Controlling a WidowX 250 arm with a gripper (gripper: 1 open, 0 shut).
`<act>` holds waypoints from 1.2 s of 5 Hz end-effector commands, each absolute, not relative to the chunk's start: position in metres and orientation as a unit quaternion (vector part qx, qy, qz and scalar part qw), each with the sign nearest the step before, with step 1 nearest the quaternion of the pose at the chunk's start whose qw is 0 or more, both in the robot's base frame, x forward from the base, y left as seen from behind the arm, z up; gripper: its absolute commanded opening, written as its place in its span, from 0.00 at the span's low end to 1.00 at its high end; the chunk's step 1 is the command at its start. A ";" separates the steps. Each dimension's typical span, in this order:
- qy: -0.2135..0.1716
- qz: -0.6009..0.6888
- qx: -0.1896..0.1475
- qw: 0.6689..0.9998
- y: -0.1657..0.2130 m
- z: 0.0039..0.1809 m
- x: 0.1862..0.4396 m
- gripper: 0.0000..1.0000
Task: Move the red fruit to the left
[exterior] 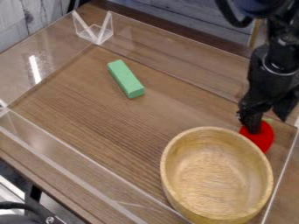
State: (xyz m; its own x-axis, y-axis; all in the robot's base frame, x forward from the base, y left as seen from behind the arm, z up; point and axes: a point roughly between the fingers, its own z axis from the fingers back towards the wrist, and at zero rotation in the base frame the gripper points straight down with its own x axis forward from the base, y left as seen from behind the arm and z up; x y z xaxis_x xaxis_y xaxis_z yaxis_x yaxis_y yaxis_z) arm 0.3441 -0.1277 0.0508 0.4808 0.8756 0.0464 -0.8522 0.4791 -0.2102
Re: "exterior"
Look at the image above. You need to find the red toy strawberry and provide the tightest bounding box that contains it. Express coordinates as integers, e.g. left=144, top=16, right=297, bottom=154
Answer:
left=237, top=119, right=275, bottom=153

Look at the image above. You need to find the gold metal chair frame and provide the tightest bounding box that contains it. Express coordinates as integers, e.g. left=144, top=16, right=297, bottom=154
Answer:
left=248, top=19, right=266, bottom=49

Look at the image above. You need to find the round wooden bowl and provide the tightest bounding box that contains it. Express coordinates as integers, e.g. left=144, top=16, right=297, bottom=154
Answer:
left=160, top=127, right=275, bottom=224

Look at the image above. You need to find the clear acrylic tray enclosure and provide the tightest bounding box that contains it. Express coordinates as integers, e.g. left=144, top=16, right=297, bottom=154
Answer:
left=0, top=10, right=299, bottom=224

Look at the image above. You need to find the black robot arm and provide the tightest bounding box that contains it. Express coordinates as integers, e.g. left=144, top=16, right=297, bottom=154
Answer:
left=214, top=0, right=299, bottom=134

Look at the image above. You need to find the green rectangular block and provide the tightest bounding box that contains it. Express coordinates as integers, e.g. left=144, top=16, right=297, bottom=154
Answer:
left=106, top=59, right=145, bottom=99

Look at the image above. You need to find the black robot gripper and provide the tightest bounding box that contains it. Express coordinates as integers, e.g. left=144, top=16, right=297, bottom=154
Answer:
left=237, top=85, right=299, bottom=134

